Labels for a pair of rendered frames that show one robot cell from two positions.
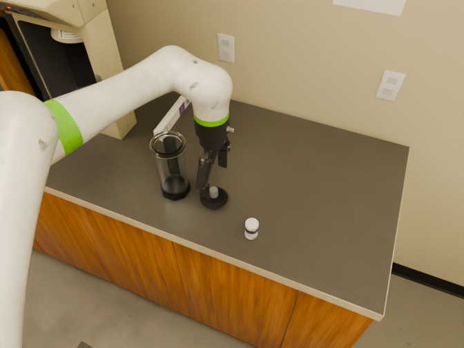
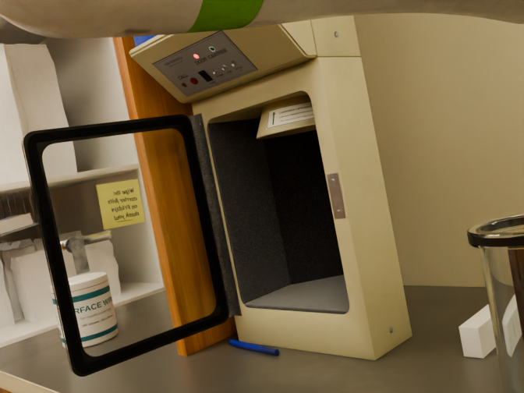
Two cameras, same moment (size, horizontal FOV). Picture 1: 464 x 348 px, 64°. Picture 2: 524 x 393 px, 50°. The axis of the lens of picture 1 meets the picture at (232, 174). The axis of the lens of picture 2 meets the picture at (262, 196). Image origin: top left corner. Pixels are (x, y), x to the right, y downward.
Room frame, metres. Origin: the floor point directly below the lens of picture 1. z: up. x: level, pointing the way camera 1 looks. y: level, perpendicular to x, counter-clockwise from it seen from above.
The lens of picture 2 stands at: (0.21, 0.20, 1.27)
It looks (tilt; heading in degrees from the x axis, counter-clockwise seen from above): 3 degrees down; 23
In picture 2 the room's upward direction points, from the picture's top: 11 degrees counter-clockwise
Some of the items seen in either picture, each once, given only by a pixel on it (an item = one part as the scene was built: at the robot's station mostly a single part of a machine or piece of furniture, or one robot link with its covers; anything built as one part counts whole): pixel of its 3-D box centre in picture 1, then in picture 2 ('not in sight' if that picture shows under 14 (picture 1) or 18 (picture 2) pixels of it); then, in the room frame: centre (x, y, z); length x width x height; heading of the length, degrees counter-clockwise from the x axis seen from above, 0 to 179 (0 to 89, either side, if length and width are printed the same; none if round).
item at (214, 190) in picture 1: (213, 195); not in sight; (0.74, 0.06, 0.97); 0.09 x 0.09 x 0.07
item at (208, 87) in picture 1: (208, 91); not in sight; (0.75, 0.06, 1.39); 0.13 x 0.11 x 0.14; 49
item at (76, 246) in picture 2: not in sight; (78, 255); (0.91, 0.84, 1.18); 0.02 x 0.02 x 0.06; 60
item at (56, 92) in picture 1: (88, 57); (316, 195); (1.22, 0.53, 1.19); 0.26 x 0.24 x 0.35; 67
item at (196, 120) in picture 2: (32, 68); (214, 216); (1.15, 0.72, 1.19); 0.03 x 0.02 x 0.39; 67
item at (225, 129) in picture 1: (213, 123); not in sight; (0.74, 0.05, 1.29); 0.12 x 0.09 x 0.06; 68
